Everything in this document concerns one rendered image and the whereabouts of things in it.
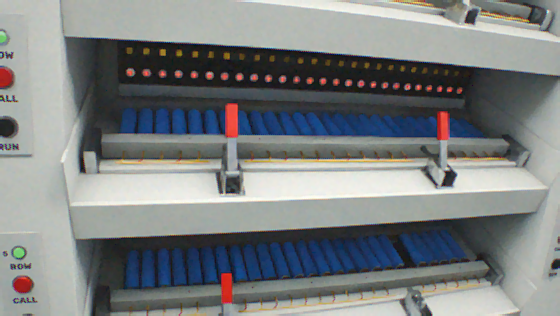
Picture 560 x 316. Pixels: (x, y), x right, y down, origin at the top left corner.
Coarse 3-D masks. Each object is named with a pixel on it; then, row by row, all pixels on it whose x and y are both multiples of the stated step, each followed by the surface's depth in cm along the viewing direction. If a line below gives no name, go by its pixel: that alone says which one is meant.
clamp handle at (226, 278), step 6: (222, 276) 46; (228, 276) 46; (222, 282) 46; (228, 282) 46; (222, 288) 46; (228, 288) 46; (222, 294) 46; (228, 294) 46; (222, 300) 46; (228, 300) 46; (222, 306) 46; (228, 306) 46; (228, 312) 46
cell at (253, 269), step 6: (246, 246) 58; (252, 246) 59; (246, 252) 58; (252, 252) 57; (246, 258) 57; (252, 258) 56; (246, 264) 56; (252, 264) 56; (258, 264) 56; (252, 270) 55; (258, 270) 55; (252, 276) 54; (258, 276) 54
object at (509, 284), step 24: (96, 240) 51; (456, 240) 70; (480, 240) 66; (96, 264) 49; (120, 264) 54; (504, 264) 61; (96, 288) 49; (120, 288) 51; (432, 288) 59; (480, 288) 61; (504, 288) 61; (528, 288) 56; (96, 312) 44; (120, 312) 48; (144, 312) 49; (168, 312) 49; (192, 312) 50; (216, 312) 50; (240, 312) 51; (312, 312) 53; (336, 312) 53; (360, 312) 54; (384, 312) 54; (432, 312) 55; (456, 312) 56; (480, 312) 57; (504, 312) 57
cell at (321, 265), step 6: (312, 246) 61; (318, 246) 61; (312, 252) 60; (318, 252) 59; (318, 258) 59; (324, 258) 59; (318, 264) 58; (324, 264) 58; (318, 270) 57; (324, 270) 57; (330, 270) 57
